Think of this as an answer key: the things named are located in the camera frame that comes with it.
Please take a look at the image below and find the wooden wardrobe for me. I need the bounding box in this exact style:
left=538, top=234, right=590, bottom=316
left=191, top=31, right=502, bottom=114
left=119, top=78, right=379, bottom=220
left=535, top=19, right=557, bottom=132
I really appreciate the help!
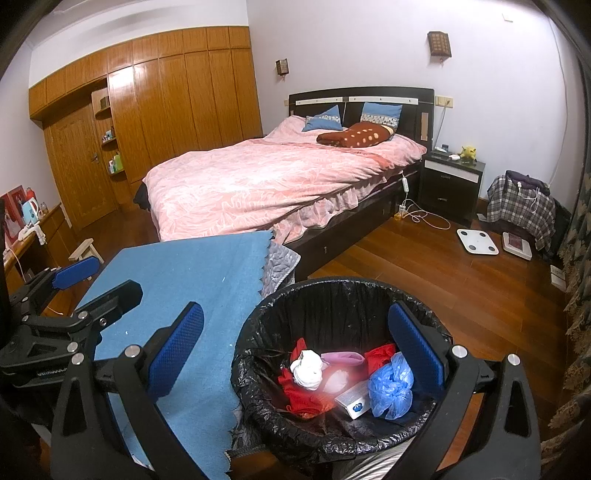
left=28, top=26, right=265, bottom=217

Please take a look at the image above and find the red cloth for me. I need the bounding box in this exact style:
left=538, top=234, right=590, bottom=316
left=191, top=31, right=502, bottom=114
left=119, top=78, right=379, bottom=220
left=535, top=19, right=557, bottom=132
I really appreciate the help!
left=277, top=338, right=335, bottom=418

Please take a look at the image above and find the dark wooden bed frame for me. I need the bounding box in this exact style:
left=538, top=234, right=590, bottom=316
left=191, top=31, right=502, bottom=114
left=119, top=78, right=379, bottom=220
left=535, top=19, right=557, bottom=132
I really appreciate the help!
left=288, top=87, right=435, bottom=268

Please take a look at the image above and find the small wooden stool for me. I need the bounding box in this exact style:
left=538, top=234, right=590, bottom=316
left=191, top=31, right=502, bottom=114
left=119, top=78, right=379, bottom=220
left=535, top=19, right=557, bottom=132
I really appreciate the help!
left=68, top=239, right=103, bottom=266

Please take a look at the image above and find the wooden desk with items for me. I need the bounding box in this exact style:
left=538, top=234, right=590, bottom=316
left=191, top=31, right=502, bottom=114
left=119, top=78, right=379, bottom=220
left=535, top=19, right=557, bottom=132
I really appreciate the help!
left=0, top=203, right=70, bottom=315

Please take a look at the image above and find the blue plastic bag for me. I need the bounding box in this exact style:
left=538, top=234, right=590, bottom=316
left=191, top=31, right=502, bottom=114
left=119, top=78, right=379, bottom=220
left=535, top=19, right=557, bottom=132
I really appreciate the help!
left=368, top=352, right=415, bottom=420

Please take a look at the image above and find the white bathroom scale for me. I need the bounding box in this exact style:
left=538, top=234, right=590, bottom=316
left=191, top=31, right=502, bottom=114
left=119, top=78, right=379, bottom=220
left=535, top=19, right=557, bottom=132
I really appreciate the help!
left=457, top=227, right=500, bottom=256

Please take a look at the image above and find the wooden door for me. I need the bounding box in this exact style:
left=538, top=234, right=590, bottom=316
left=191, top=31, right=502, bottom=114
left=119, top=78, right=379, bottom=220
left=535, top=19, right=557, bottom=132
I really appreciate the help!
left=44, top=104, right=118, bottom=232

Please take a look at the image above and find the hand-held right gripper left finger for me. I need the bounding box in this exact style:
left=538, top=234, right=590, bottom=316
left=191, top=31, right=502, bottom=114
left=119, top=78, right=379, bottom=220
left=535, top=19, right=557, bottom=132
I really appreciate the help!
left=51, top=302, right=206, bottom=480

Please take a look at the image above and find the white power cable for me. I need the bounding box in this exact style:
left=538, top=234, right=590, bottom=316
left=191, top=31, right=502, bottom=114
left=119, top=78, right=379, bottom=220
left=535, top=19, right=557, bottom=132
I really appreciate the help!
left=404, top=198, right=451, bottom=230

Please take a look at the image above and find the red plastic bag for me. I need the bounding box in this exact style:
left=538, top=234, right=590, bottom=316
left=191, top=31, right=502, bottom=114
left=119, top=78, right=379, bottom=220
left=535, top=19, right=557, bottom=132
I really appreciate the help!
left=365, top=342, right=398, bottom=374

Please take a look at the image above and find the pink fabric pouch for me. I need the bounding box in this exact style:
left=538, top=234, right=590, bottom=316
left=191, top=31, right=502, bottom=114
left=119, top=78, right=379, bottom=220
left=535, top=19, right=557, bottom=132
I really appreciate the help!
left=320, top=351, right=365, bottom=398

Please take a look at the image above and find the red photo frame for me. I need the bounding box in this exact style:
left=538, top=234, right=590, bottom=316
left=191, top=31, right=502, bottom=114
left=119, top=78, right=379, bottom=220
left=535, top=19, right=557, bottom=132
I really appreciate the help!
left=0, top=185, right=26, bottom=241

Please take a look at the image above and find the brown dotted pillow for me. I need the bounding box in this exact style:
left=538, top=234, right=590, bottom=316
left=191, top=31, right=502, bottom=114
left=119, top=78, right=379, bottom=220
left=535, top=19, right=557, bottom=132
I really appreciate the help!
left=316, top=122, right=394, bottom=148

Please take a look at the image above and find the dark patterned curtain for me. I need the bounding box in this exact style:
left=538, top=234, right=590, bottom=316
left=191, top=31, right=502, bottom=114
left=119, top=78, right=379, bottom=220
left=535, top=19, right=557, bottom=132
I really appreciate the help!
left=540, top=60, right=591, bottom=462

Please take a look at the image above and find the white and red scale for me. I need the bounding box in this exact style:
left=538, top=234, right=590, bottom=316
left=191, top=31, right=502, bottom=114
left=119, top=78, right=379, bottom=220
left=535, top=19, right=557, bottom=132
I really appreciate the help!
left=502, top=232, right=534, bottom=260

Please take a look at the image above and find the blue felt table cloth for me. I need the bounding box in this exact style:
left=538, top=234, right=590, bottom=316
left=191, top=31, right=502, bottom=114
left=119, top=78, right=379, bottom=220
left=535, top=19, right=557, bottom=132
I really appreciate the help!
left=69, top=231, right=275, bottom=464

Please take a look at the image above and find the pink quilt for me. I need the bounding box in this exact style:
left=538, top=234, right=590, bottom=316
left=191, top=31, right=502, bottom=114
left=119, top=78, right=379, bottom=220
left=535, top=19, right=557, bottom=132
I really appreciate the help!
left=143, top=115, right=428, bottom=245

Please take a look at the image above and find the plaid cloth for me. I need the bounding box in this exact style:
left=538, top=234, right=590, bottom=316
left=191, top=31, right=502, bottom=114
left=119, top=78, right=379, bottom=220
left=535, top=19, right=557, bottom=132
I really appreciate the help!
left=487, top=175, right=556, bottom=252

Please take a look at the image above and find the large wall lamp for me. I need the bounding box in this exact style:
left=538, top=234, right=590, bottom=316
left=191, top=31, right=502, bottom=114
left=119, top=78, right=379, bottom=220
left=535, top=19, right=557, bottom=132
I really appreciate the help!
left=427, top=31, right=451, bottom=58

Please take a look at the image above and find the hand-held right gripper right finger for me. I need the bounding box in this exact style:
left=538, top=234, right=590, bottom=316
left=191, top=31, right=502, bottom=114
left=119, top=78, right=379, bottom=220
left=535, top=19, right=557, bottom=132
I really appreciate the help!
left=387, top=302, right=542, bottom=480

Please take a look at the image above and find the blue pillow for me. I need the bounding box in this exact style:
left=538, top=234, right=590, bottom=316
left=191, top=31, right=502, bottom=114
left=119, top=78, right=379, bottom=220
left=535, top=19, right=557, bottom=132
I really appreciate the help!
left=360, top=102, right=403, bottom=126
left=302, top=105, right=343, bottom=132

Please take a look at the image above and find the black nightstand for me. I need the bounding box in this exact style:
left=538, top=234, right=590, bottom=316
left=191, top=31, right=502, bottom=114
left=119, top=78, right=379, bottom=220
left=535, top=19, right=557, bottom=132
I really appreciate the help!
left=419, top=150, right=486, bottom=228

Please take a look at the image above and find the black lined trash bin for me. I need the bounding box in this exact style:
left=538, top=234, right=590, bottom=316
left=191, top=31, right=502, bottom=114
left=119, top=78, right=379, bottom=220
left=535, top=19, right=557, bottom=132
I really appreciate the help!
left=231, top=276, right=458, bottom=480

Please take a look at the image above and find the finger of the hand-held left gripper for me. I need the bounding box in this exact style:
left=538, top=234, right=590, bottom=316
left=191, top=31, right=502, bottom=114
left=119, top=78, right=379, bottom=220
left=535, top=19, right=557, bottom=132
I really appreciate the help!
left=21, top=256, right=102, bottom=319
left=39, top=280, right=144, bottom=333

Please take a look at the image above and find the dark jacket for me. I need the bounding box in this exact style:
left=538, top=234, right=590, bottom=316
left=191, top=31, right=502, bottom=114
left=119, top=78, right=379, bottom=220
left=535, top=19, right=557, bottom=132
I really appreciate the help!
left=505, top=170, right=551, bottom=195

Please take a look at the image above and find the white cloth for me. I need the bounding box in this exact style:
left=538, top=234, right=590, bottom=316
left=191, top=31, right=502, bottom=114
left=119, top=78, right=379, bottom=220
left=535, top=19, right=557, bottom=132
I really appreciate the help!
left=18, top=222, right=49, bottom=245
left=290, top=350, right=324, bottom=388

